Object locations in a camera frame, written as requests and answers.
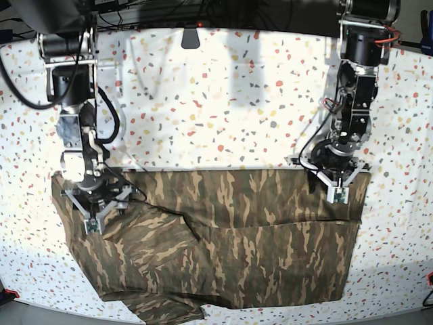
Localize red clamp corner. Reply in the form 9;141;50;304
5;289;20;299
427;272;433;286

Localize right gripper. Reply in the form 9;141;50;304
60;180;137;235

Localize black power strip red light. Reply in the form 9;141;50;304
134;20;212;29

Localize black cables behind table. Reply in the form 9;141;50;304
94;0;295;31

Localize camouflage T-shirt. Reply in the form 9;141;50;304
51;170;370;324

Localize red clamp left corner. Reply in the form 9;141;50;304
5;289;20;299

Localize speckled white tablecloth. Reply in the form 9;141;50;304
1;28;432;324

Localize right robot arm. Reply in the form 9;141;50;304
1;1;133;234

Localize red clamp right corner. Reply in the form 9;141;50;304
427;272;433;286

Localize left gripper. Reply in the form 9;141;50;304
286;155;371;203

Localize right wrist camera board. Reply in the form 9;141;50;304
84;218;101;234

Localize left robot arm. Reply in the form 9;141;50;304
293;1;401;204

